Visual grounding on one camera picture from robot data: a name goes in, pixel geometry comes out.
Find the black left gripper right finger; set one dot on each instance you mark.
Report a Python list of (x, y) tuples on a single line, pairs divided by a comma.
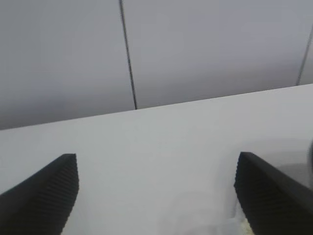
[(274, 200)]

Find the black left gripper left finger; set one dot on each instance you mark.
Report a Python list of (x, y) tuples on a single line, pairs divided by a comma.
[(41, 195)]

